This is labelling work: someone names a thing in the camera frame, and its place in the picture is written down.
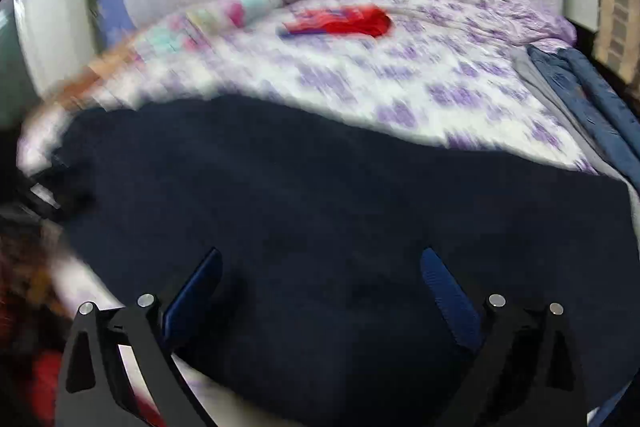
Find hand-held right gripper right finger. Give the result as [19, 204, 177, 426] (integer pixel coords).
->
[420, 248, 589, 427]

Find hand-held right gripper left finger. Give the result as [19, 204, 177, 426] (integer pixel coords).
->
[54, 248, 224, 427]

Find navy blue pants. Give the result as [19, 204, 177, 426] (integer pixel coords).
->
[47, 94, 640, 427]

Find grey pants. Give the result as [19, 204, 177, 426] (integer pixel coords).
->
[510, 49, 626, 180]

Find orange cloth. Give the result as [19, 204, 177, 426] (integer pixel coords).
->
[40, 42, 146, 108]

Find purple floral bedsheet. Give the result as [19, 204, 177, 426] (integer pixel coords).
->
[17, 0, 601, 427]

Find blue denim jeans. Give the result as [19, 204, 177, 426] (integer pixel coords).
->
[527, 44, 640, 198]

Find rolled floral blanket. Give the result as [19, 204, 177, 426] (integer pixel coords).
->
[167, 0, 283, 52]

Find red striped garment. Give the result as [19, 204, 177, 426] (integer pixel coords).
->
[280, 5, 393, 40]

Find beige checkered curtain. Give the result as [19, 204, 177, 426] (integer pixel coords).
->
[590, 0, 640, 82]

